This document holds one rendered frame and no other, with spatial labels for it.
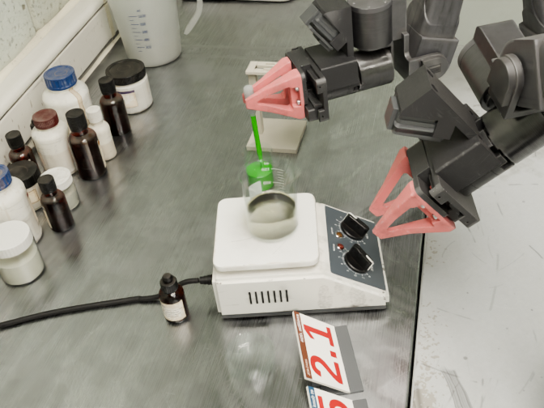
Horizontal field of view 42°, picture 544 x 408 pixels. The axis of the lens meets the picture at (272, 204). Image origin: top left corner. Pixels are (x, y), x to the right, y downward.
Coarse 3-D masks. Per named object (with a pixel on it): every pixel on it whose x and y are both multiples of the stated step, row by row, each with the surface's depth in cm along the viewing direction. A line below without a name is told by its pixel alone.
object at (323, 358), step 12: (312, 324) 78; (324, 324) 80; (312, 336) 77; (324, 336) 78; (312, 348) 75; (324, 348) 76; (312, 360) 74; (324, 360) 75; (336, 360) 76; (312, 372) 72; (324, 372) 73; (336, 372) 75; (336, 384) 73
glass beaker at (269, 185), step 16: (256, 160) 79; (272, 160) 79; (288, 160) 78; (240, 176) 77; (256, 176) 80; (272, 176) 81; (288, 176) 80; (256, 192) 75; (272, 192) 75; (288, 192) 76; (256, 208) 77; (272, 208) 76; (288, 208) 78; (256, 224) 79; (272, 224) 78; (288, 224) 79; (272, 240) 80
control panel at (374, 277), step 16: (336, 224) 86; (368, 224) 89; (336, 240) 83; (352, 240) 85; (368, 240) 86; (336, 256) 81; (336, 272) 79; (352, 272) 80; (368, 272) 82; (384, 288) 81
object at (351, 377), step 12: (336, 336) 80; (348, 336) 79; (300, 348) 74; (336, 348) 78; (348, 348) 78; (348, 360) 77; (348, 372) 76; (312, 384) 74; (324, 384) 72; (348, 384) 75; (360, 384) 74
